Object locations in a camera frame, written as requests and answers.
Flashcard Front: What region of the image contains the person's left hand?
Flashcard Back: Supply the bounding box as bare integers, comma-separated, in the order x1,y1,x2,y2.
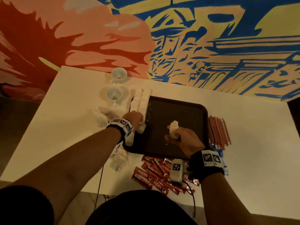
121,110,144,131

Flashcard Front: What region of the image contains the person's right hand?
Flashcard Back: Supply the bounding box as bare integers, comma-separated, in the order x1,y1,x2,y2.
164,126,206,158

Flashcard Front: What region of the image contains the row of tea bags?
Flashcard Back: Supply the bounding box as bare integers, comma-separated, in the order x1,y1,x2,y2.
125,88,152,147

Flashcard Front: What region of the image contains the bunch of tea bags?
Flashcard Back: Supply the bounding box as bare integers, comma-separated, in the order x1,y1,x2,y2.
169,120,181,141

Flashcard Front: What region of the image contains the dark brown tray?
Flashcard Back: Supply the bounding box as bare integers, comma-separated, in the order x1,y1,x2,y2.
123,95,209,160

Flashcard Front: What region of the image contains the pile of blue sachets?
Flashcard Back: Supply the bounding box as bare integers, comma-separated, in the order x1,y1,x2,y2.
213,145,229,175

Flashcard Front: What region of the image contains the pile of red Nescafe sachets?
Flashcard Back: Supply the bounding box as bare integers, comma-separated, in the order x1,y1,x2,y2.
131,156,201,196

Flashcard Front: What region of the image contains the pile of white tea bags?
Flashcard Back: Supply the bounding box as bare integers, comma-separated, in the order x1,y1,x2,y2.
91,107,129,173

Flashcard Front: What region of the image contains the person's right forearm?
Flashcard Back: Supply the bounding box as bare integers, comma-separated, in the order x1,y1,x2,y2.
201,173,254,225

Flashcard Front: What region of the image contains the person's left forearm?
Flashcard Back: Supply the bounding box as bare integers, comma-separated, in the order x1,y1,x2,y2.
9,127,123,225

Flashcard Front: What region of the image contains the person's black shirt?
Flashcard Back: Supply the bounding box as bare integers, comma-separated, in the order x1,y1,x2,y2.
0,185,198,225

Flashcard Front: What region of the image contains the black marker wristband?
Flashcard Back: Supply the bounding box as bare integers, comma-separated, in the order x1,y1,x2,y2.
107,117,134,143
188,148,225,182

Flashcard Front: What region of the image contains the small white cup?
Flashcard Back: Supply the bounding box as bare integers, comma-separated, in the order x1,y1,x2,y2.
106,87,124,107
111,67,128,84

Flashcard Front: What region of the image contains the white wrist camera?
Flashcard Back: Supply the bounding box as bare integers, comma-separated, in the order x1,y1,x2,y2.
114,142,128,157
169,158,187,184

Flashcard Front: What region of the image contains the black camera cable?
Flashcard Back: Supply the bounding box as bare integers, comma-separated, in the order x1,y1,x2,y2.
94,165,105,211
190,192,197,218

